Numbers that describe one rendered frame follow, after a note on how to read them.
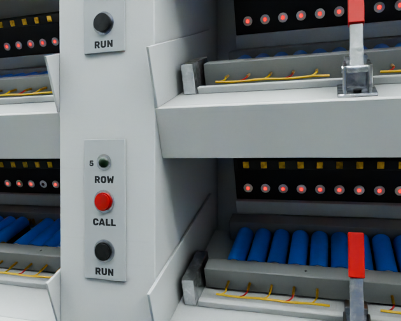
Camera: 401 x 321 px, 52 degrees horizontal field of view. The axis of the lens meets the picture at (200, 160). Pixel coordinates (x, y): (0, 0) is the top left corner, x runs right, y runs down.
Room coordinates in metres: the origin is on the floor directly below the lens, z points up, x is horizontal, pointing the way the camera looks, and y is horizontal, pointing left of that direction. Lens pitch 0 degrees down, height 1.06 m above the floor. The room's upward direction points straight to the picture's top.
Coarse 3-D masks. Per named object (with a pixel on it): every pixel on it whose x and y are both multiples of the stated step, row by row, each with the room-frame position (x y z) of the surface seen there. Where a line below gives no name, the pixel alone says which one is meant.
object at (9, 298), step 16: (0, 192) 0.60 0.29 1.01; (16, 192) 0.60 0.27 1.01; (16, 272) 0.47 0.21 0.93; (32, 272) 0.47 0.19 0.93; (48, 272) 0.46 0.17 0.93; (0, 288) 0.45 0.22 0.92; (16, 288) 0.44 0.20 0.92; (32, 288) 0.44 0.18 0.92; (48, 288) 0.36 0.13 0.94; (0, 304) 0.42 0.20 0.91; (16, 304) 0.41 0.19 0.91; (32, 304) 0.41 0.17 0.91; (48, 304) 0.41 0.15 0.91; (0, 320) 0.39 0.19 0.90; (16, 320) 0.39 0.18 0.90; (32, 320) 0.39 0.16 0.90; (48, 320) 0.39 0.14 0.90
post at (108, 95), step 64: (64, 0) 0.37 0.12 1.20; (128, 0) 0.35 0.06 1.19; (192, 0) 0.44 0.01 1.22; (64, 64) 0.37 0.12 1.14; (128, 64) 0.35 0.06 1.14; (64, 128) 0.37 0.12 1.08; (128, 128) 0.35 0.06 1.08; (64, 192) 0.37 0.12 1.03; (128, 192) 0.35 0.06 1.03; (192, 192) 0.44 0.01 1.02; (64, 256) 0.37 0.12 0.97; (128, 256) 0.35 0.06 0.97; (64, 320) 0.37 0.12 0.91; (128, 320) 0.35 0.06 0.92
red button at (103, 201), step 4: (104, 192) 0.36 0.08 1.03; (96, 196) 0.36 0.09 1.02; (100, 196) 0.35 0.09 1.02; (104, 196) 0.35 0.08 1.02; (108, 196) 0.35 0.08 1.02; (96, 200) 0.36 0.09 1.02; (100, 200) 0.35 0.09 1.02; (104, 200) 0.35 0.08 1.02; (108, 200) 0.35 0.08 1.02; (96, 204) 0.36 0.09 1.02; (100, 204) 0.35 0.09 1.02; (104, 204) 0.35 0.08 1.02; (108, 204) 0.35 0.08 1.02; (100, 208) 0.35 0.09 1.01; (104, 208) 0.35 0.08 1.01; (108, 208) 0.35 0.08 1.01
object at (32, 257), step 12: (0, 252) 0.47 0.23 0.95; (12, 252) 0.47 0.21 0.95; (24, 252) 0.46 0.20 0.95; (36, 252) 0.46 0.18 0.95; (48, 252) 0.46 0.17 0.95; (0, 264) 0.48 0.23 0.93; (12, 264) 0.47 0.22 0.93; (24, 264) 0.47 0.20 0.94; (36, 264) 0.46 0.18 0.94; (48, 264) 0.46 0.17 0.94; (36, 276) 0.44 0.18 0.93; (48, 276) 0.44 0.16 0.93
